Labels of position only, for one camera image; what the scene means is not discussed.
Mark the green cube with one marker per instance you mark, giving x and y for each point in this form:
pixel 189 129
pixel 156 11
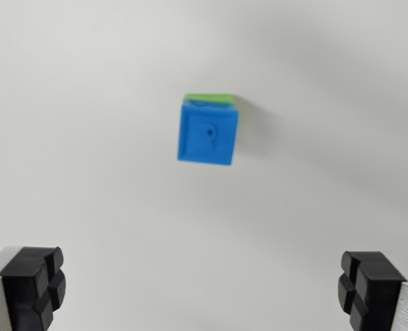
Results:
pixel 207 96

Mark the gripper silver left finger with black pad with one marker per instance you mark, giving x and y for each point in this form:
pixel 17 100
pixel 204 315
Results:
pixel 21 293

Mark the blue cube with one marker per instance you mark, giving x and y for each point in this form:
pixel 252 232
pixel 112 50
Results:
pixel 207 136

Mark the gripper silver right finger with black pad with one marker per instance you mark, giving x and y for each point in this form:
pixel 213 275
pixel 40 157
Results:
pixel 379 293

